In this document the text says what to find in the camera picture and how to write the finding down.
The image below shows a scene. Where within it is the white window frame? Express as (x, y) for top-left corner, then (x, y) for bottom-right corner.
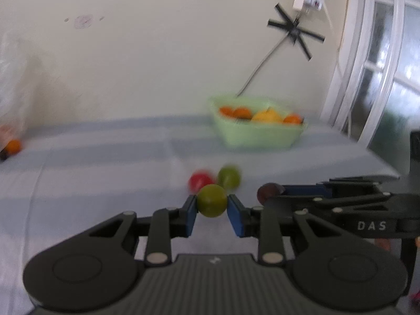
(320, 0), (420, 178)

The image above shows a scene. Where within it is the dark plum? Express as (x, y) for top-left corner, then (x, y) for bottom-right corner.
(257, 183), (285, 204)

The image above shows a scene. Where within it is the clear plastic bag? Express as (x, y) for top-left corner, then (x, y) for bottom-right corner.
(0, 33), (30, 158)

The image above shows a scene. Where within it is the striped bedsheet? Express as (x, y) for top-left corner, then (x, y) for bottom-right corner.
(0, 115), (404, 315)

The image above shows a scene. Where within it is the grey cable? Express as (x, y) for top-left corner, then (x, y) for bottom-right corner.
(237, 34), (294, 98)

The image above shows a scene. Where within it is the pile of oranges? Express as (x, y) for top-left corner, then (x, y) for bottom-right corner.
(219, 106), (302, 125)

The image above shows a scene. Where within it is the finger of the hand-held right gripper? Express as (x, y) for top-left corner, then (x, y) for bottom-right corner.
(264, 193), (391, 217)
(284, 175), (401, 198)

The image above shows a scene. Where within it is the green plastic basket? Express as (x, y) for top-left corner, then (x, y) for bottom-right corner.
(209, 95), (307, 150)

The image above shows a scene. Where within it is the black tape cross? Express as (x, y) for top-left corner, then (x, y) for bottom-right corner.
(267, 3), (325, 61)

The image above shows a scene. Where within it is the red plum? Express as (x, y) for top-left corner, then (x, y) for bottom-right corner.
(188, 170), (215, 193)

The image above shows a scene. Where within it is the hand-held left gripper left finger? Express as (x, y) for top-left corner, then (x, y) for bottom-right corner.
(77, 195), (198, 266)

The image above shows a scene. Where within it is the olive green plum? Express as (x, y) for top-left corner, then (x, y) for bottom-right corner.
(197, 184), (228, 218)

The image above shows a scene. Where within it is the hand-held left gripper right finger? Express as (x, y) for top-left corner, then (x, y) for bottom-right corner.
(227, 194), (345, 265)

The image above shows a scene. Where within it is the large yellow citrus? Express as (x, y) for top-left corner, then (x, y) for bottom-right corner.
(251, 109), (283, 124)

